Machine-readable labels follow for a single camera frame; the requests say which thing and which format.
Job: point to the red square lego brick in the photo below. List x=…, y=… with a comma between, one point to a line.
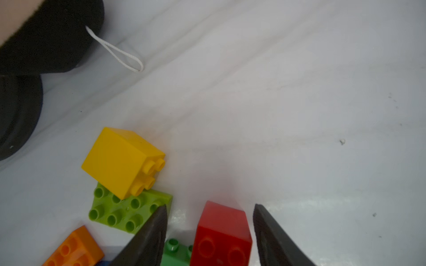
x=222, y=237

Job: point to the yellow lego brick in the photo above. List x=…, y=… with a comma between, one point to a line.
x=123, y=162

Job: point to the orange lego plate on table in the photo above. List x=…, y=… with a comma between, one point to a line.
x=78, y=249

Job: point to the blue lego brick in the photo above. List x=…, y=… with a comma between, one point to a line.
x=103, y=263

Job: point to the lime green flat lego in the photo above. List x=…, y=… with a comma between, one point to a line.
x=128, y=215

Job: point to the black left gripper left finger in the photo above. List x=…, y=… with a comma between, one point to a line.
x=146, y=247

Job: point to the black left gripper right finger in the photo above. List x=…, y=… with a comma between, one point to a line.
x=275, y=247

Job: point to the dark green lego brick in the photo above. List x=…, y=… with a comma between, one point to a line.
x=176, y=254

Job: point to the plush doll head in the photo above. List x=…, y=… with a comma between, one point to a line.
x=39, y=37

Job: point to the black round stand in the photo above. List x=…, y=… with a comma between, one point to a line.
x=21, y=105

